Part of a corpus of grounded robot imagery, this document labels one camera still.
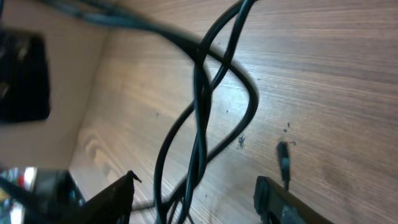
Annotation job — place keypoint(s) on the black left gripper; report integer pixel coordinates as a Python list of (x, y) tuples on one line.
[(25, 82)]

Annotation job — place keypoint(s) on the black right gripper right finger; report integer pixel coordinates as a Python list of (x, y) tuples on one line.
[(276, 205)]

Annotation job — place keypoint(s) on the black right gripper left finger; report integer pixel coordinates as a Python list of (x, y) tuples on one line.
[(113, 205)]

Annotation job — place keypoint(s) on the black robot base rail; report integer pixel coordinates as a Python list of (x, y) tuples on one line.
[(46, 195)]

